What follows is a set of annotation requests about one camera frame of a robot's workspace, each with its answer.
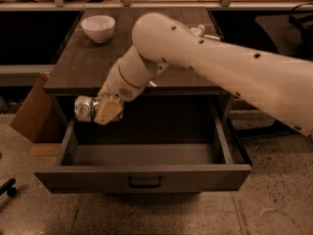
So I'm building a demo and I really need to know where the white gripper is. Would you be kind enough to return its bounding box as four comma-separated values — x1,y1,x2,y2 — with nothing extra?
94,46,168,125

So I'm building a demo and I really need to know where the crushed 7up can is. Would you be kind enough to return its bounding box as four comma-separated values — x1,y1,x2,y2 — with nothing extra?
74,96,99,122

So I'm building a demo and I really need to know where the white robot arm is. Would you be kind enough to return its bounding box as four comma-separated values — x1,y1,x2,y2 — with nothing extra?
94,13,313,136

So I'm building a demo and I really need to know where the open grey top drawer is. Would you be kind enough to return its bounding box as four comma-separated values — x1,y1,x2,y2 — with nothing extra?
34,106,251,194

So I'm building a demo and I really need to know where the brown cardboard piece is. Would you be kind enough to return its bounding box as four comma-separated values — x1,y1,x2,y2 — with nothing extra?
10,73,66,156

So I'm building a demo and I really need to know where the dark wooden cabinet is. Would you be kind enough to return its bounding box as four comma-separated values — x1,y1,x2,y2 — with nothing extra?
43,7,236,142

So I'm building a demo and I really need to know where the white ceramic bowl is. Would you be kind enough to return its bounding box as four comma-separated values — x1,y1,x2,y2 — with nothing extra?
80,15,115,43

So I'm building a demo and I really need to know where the clear plastic water bottle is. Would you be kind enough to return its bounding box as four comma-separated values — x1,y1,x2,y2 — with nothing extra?
191,24,205,37

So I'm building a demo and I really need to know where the black chair caster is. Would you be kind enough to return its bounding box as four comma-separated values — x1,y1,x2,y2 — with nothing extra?
0,178,17,197

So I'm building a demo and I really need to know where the black drawer handle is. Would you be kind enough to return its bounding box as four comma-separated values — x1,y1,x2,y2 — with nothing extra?
128,176,162,189

